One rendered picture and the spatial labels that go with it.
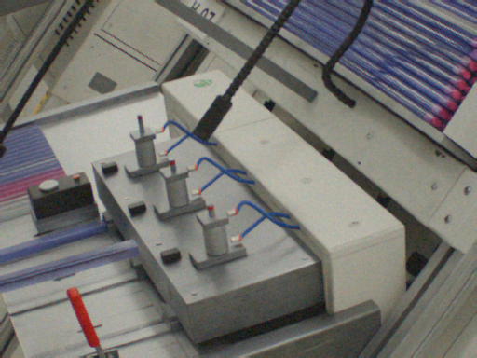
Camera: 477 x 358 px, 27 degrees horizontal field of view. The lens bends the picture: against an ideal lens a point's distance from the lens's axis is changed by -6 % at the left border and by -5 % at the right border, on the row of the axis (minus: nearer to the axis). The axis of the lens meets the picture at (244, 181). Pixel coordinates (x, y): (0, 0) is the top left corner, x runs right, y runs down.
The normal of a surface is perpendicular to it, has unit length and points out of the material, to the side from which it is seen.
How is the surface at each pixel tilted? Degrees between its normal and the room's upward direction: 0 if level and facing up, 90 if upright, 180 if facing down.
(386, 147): 90
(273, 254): 45
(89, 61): 90
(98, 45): 90
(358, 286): 90
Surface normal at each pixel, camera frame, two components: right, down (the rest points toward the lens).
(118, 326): -0.11, -0.88
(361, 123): -0.73, -0.43
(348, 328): 0.38, 0.39
